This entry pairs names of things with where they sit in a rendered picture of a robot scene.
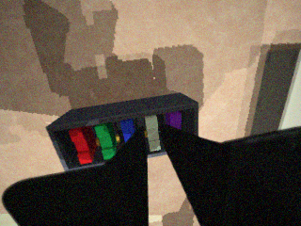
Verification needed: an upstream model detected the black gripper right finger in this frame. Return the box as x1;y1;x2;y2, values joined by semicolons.
160;124;301;226

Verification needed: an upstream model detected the purple fuse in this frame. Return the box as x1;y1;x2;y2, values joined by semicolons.
165;111;182;130

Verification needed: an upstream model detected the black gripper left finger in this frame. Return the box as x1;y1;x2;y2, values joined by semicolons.
2;128;149;226

